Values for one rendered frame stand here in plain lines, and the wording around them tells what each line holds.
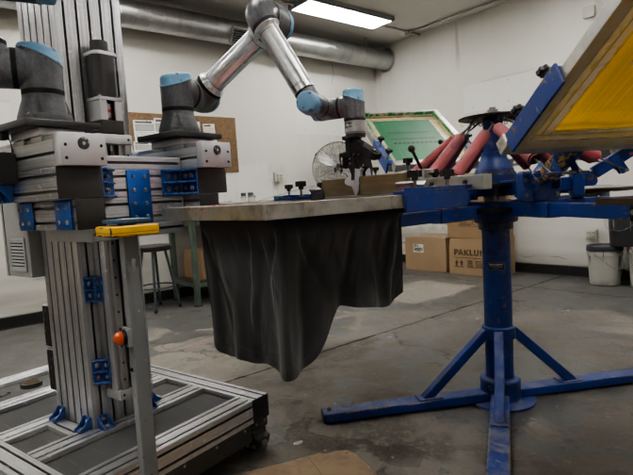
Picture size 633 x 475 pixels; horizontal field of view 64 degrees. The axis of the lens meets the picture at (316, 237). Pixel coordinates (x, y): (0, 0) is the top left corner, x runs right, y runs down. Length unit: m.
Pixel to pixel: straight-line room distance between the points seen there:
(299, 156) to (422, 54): 2.08
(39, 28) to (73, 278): 0.86
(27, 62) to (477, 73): 5.43
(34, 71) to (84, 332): 0.86
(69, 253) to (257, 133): 4.39
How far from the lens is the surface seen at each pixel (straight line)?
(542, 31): 6.18
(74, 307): 1.97
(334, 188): 1.86
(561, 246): 5.95
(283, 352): 1.35
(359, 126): 1.77
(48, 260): 2.09
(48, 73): 1.72
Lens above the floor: 1.00
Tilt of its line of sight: 5 degrees down
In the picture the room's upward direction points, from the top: 3 degrees counter-clockwise
